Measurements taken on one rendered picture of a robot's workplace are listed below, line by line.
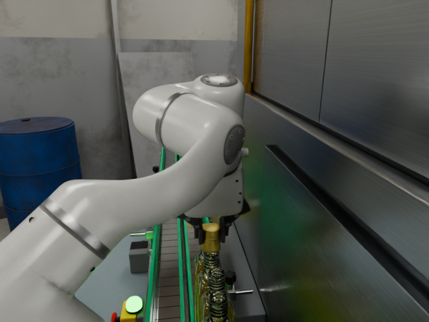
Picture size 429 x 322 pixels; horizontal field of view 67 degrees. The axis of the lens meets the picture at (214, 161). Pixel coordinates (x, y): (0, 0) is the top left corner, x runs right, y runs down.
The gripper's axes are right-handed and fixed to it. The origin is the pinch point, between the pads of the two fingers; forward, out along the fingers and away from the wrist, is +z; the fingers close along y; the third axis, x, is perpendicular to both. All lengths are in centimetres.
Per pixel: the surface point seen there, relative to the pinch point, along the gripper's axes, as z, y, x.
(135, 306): 38.3, 17.8, -10.7
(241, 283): 35.2, -11.5, -12.3
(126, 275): 54, 24, -34
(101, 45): 41, 66, -289
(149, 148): 136, 27, -249
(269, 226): 2.3, -12.0, -2.1
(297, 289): 0.0, -11.7, 13.4
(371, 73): -32.9, -14.5, 10.7
